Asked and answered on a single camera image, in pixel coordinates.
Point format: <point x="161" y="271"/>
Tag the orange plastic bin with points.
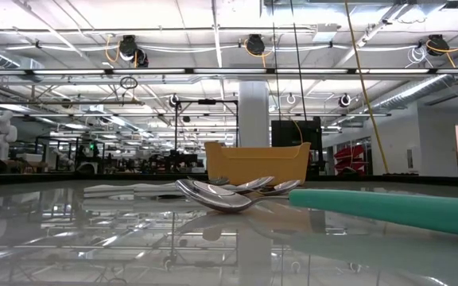
<point x="257" y="163"/>

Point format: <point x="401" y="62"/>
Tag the white building pillar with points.
<point x="254" y="115"/>

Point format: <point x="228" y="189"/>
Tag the black cabinet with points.
<point x="292" y="135"/>

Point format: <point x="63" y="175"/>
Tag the red equipment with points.
<point x="350" y="157"/>

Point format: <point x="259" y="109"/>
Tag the white robot figure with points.
<point x="0" y="135"/>

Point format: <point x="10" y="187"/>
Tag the black gantry frame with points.
<point x="205" y="102"/>

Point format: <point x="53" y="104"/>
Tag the black workstation frame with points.
<point x="70" y="153"/>

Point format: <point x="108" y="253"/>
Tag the black table frame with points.
<point x="34" y="178"/>

